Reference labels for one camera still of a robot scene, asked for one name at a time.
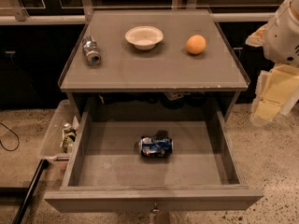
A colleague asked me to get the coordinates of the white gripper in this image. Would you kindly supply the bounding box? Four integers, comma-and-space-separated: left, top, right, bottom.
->
245, 0, 299, 127

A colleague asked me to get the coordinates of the blue pepsi can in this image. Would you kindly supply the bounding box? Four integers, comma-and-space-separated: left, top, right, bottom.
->
138, 136, 173, 158

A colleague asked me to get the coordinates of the grey cabinet with counter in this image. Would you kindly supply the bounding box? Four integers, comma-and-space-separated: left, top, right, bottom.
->
57, 8, 251, 123

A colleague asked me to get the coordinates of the crushed silver can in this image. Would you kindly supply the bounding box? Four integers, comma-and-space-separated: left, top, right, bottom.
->
81, 35, 102, 66

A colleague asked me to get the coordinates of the open grey top drawer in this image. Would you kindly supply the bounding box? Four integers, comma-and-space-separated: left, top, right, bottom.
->
45, 98, 263, 212

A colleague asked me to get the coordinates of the green can in bin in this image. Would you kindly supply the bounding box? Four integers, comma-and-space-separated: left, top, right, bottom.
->
60, 123, 77, 153

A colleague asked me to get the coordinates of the orange fruit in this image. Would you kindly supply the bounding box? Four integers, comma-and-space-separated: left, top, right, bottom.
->
186, 35, 206, 55

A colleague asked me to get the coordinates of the white paper bowl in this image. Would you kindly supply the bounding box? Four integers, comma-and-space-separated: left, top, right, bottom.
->
125, 26, 164, 50

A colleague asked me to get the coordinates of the clear plastic bin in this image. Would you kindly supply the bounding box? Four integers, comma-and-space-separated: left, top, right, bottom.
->
38, 100, 79, 170

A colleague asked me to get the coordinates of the black floor rail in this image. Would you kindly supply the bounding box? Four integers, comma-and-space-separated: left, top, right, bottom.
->
0, 160, 49, 224

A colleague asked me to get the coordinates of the metal window rail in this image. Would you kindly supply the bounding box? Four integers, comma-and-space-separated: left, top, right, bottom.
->
1, 0, 284, 23

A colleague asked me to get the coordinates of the black floor cable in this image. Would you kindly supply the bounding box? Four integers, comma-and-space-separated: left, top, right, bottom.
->
0, 122, 21, 152

